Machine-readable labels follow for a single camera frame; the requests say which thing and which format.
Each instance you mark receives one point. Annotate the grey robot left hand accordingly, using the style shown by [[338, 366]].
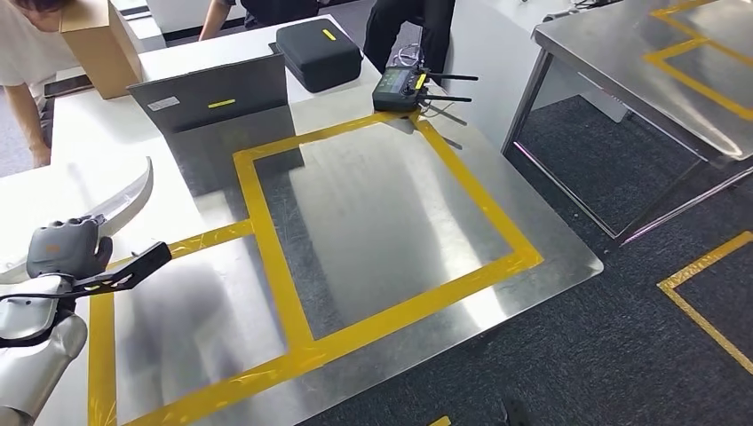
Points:
[[64, 250]]

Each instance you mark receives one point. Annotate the white plastic shell part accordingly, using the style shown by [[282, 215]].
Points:
[[132, 200]]

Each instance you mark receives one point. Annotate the stainless steel workbench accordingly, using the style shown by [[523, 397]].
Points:
[[382, 223]]

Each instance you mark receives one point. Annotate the black tablet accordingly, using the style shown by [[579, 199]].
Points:
[[67, 86]]

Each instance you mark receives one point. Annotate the person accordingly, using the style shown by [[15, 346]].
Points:
[[23, 53], [276, 9], [435, 29]]

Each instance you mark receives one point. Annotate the cardboard box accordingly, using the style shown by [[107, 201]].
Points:
[[100, 47]]

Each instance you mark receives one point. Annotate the grey laptop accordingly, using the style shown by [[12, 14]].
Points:
[[223, 88]]

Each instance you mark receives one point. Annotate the black hard case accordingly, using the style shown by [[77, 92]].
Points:
[[317, 53]]

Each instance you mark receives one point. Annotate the black remote controller with antennas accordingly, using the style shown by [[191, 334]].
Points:
[[394, 88]]

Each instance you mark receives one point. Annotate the white desk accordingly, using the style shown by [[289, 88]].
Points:
[[488, 70]]

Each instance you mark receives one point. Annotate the stainless steel table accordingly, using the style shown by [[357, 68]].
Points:
[[618, 64]]

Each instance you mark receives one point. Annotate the black right wrist bracket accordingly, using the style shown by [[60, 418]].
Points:
[[515, 413]]

